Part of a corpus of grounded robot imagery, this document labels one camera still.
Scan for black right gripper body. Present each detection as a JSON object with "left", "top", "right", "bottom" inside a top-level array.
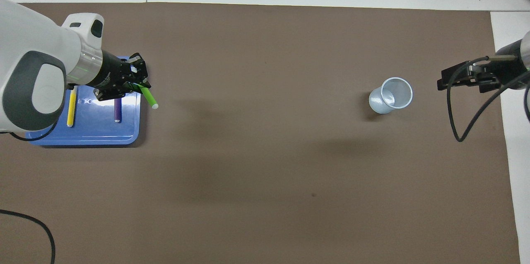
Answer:
[{"left": 480, "top": 40, "right": 528, "bottom": 93}]

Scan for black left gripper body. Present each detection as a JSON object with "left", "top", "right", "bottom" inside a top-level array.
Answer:
[{"left": 88, "top": 51, "right": 133, "bottom": 92}]

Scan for green pen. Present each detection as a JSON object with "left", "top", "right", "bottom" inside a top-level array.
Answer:
[{"left": 139, "top": 84, "right": 159, "bottom": 110}]

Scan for yellow pen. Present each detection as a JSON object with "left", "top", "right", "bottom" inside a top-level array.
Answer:
[{"left": 67, "top": 87, "right": 78, "bottom": 128}]

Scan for blue plastic tray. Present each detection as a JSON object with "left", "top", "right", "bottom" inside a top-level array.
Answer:
[{"left": 26, "top": 56, "right": 143, "bottom": 146}]

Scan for clear plastic cup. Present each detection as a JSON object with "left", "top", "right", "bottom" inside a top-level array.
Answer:
[{"left": 369, "top": 77, "right": 413, "bottom": 114}]

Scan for brown table mat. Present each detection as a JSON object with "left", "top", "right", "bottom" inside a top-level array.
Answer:
[{"left": 0, "top": 2, "right": 521, "bottom": 264}]

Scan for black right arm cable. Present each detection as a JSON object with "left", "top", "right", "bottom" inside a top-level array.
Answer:
[{"left": 446, "top": 55, "right": 530, "bottom": 142}]

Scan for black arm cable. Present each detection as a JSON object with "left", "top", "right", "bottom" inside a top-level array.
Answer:
[
  {"left": 446, "top": 55, "right": 530, "bottom": 142},
  {"left": 0, "top": 121, "right": 58, "bottom": 264}
]

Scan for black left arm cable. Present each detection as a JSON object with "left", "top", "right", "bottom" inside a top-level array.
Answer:
[{"left": 0, "top": 121, "right": 58, "bottom": 264}]

